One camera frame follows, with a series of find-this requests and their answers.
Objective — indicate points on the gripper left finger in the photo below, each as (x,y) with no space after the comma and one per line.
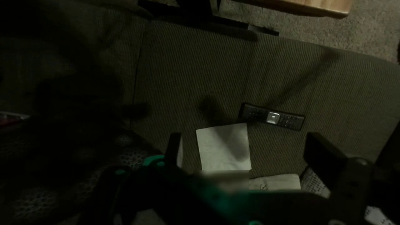
(173,150)

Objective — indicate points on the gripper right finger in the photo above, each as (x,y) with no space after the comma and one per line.
(350,181)

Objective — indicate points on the black remote control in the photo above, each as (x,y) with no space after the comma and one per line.
(282,118)

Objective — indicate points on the white paper napkin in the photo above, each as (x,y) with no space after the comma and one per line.
(218,147)

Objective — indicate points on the cream embroidered cloth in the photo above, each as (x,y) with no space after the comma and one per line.
(276,182)

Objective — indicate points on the wooden table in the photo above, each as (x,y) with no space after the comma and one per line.
(312,6)

